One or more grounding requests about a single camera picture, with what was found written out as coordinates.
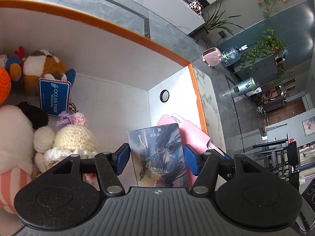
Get white pink striped plush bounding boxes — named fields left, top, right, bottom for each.
left=0, top=102, right=50, bottom=214

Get trailing ivy plant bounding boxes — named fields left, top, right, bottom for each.
left=240, top=27, right=288, bottom=79

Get black white cow figurine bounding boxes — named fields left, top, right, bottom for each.
left=188, top=1, right=204, bottom=18

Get pink leather wallet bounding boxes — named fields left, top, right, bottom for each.
left=156, top=113, right=226, bottom=184

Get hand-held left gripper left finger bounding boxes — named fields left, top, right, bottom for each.
left=47, top=143, right=131, bottom=197

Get tall leafy potted plant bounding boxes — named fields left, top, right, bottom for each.
left=203, top=0, right=245, bottom=42

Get blue red plush bird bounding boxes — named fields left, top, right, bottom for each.
left=5, top=45, right=26, bottom=82

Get silver trash can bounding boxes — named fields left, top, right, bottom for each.
left=233, top=77, right=258, bottom=96

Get small framed picture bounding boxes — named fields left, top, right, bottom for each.
left=303, top=118, right=315, bottom=136

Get blue printed tag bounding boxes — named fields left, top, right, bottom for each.
left=38, top=77, right=72, bottom=118

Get brown white calico plush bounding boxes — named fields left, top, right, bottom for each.
left=23, top=49, right=76, bottom=95

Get dark dining chairs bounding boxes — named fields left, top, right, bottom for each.
left=253, top=133, right=315, bottom=185

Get pink fan heater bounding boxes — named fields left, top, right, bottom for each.
left=202, top=48, right=223, bottom=67

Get orange cardboard box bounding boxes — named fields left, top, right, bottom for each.
left=0, top=0, right=211, bottom=214

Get dark illustrated book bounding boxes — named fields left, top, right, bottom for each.
left=127, top=123, right=189, bottom=189

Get blue water jug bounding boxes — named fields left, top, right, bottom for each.
left=220, top=45, right=248, bottom=67

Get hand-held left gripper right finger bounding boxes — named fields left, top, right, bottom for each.
left=184, top=144, right=267, bottom=195

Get white crochet sheep doll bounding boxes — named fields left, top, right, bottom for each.
left=33, top=111, right=99, bottom=175

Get dark grey sideboard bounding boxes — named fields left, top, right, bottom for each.
left=230, top=54, right=296, bottom=99

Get white marble television cabinet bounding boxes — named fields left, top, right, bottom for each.
left=138, top=0, right=206, bottom=36

